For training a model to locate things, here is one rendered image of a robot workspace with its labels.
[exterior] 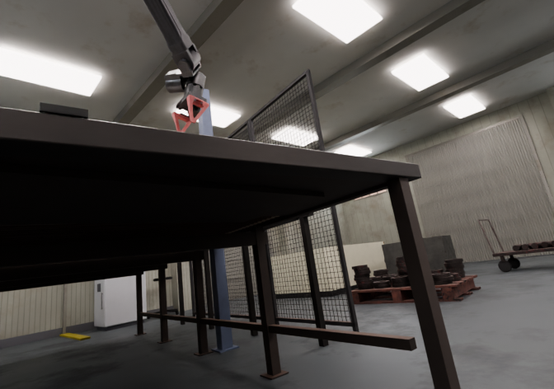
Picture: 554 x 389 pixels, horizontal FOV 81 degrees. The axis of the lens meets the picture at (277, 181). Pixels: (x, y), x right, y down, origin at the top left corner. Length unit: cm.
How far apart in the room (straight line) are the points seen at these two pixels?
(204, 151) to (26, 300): 606
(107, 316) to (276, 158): 538
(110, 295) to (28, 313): 127
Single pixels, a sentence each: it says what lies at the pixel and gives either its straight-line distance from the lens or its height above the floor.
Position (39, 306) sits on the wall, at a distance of 671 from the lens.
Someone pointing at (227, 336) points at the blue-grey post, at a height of 10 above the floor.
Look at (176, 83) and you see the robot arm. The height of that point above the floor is 121.
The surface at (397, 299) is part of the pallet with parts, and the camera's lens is 419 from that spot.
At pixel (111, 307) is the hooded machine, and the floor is 33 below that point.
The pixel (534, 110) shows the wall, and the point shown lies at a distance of 1042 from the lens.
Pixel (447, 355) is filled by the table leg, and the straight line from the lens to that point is 136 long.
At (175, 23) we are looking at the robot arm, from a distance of 110.
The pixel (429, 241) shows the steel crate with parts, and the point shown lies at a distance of 578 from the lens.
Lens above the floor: 59
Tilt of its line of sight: 15 degrees up
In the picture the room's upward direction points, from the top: 8 degrees counter-clockwise
